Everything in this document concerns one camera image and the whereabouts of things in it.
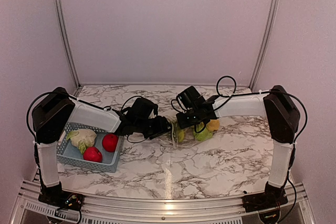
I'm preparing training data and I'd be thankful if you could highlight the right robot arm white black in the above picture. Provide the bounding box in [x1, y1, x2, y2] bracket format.
[175, 85, 305, 207]

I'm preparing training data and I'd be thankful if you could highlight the right aluminium frame post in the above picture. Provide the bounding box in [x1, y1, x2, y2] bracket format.
[248, 0, 279, 90]

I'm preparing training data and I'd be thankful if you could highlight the white green fake cabbage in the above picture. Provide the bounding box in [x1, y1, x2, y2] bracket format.
[66, 129, 97, 155]

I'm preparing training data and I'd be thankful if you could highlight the front aluminium rail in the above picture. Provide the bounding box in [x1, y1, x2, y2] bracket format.
[10, 181, 316, 223]

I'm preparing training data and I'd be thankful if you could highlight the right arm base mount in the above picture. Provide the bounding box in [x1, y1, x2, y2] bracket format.
[242, 183, 289, 212]

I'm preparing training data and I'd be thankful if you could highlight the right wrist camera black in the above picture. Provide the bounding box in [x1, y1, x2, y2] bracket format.
[175, 86, 205, 111]

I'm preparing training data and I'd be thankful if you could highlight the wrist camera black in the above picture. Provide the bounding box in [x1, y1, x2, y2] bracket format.
[126, 98, 159, 122]
[175, 86, 205, 111]

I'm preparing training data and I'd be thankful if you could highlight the clear zip top bag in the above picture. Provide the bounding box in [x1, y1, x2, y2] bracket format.
[168, 118, 217, 150]

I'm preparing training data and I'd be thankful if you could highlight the green fake lettuce leaf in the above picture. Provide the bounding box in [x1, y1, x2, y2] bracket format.
[193, 124, 213, 142]

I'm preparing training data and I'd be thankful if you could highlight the aluminium frame post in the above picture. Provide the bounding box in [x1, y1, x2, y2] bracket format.
[248, 0, 279, 90]
[54, 0, 81, 89]

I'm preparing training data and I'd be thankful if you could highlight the light blue plastic basket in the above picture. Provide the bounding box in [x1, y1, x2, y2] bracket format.
[57, 122, 124, 173]

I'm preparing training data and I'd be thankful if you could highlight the left aluminium frame post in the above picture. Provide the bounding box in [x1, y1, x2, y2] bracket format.
[54, 0, 81, 89]

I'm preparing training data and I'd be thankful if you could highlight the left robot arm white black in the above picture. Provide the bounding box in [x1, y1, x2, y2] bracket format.
[26, 87, 172, 206]

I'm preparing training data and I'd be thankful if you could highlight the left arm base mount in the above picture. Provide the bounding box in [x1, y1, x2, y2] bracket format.
[38, 182, 83, 211]

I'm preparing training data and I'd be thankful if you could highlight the red fake apple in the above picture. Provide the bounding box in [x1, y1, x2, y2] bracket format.
[83, 147, 103, 163]
[102, 133, 119, 153]

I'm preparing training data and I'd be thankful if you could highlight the yellow fake fruit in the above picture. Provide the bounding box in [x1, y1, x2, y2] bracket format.
[206, 119, 220, 132]

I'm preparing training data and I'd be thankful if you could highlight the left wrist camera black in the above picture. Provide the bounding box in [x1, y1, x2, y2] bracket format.
[126, 98, 159, 122]

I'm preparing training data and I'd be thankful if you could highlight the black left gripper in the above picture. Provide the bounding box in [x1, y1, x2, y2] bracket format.
[135, 115, 174, 140]

